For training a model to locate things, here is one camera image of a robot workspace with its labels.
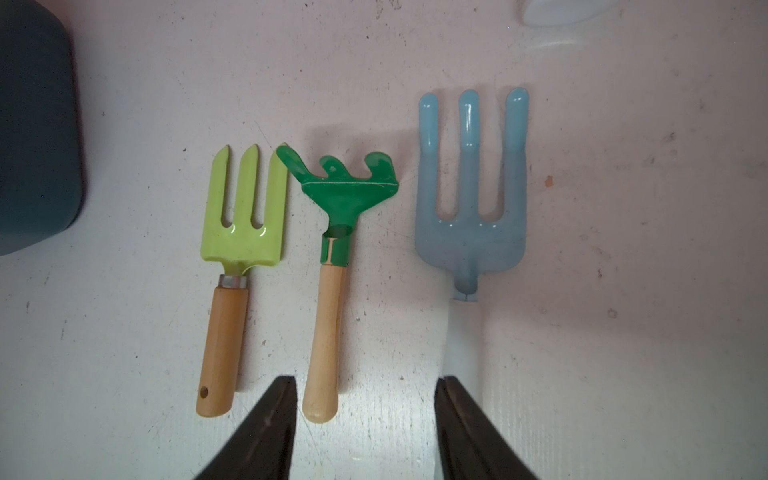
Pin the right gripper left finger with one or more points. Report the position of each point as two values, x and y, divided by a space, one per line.
262 446

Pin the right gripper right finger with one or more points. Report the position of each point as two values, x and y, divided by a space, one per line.
469 446

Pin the light blue hand fork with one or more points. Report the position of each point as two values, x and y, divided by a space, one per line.
468 246

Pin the lime green hand fork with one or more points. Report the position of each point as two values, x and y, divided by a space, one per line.
238 247

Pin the dark green hand rake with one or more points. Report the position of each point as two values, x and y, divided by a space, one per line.
343 197

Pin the teal storage box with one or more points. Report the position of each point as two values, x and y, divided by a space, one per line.
42 180

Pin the translucent plastic lidded box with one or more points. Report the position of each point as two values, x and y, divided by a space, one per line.
551 13

